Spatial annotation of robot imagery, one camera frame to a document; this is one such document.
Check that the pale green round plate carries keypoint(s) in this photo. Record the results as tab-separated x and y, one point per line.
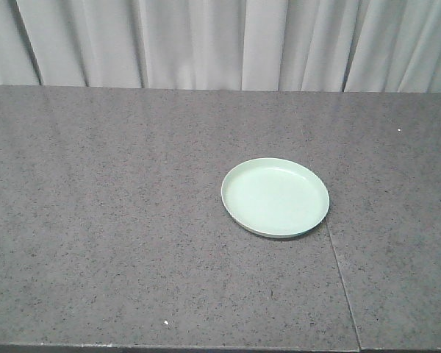
274	198

